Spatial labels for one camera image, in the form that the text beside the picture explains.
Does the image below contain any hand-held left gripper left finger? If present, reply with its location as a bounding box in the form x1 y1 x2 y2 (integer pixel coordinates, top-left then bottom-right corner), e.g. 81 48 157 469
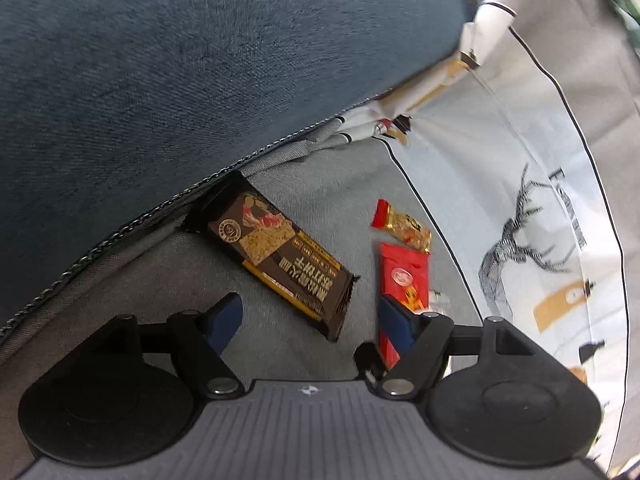
75 292 246 401

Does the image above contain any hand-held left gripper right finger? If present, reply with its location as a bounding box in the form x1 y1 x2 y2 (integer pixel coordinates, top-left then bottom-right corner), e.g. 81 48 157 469
375 294 552 401

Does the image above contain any dark brown cracker packet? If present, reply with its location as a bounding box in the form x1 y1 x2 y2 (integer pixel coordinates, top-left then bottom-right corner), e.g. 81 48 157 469
207 190 361 343

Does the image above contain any large red snack packet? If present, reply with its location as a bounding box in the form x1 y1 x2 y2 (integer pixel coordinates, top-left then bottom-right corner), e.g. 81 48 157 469
376 241 432 368

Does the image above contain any small red gold snack packet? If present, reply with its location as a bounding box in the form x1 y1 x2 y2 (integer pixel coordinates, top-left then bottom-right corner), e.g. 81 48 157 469
371 199 433 253

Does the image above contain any blue sofa cushion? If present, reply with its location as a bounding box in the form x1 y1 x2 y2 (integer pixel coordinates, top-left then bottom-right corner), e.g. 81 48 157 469
0 0 478 336

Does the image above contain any grey deer print sofa cover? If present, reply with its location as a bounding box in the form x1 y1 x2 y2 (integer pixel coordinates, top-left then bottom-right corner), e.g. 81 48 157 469
0 0 640 480

